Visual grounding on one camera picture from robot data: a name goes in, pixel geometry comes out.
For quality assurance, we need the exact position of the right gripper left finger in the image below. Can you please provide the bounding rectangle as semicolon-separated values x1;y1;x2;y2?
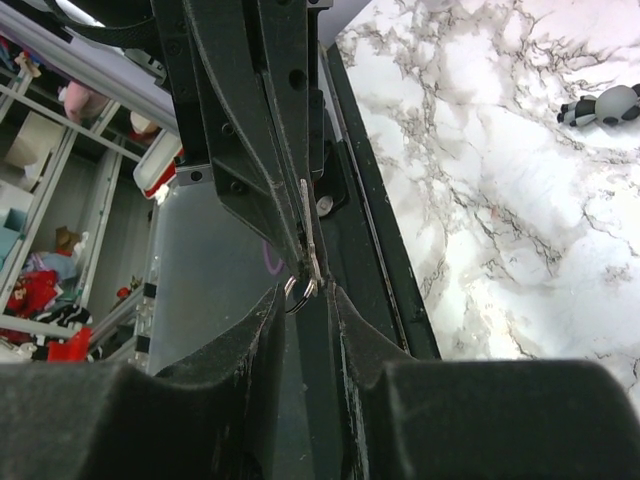
1;286;285;479

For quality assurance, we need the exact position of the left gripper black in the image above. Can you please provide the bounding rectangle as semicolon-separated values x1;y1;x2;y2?
152;1;330;281

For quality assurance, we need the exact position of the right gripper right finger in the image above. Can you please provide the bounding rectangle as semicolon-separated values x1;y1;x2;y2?
327;285;639;479

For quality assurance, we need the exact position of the small key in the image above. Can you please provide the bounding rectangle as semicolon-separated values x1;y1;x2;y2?
286;178;324;315

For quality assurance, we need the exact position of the astronaut keychain with keys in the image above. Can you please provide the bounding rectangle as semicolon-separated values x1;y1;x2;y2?
556;84;639;127

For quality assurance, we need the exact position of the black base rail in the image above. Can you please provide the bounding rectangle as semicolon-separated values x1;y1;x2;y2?
294;44;444;480

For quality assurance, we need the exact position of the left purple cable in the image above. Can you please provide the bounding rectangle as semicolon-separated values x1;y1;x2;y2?
262;239;286;277

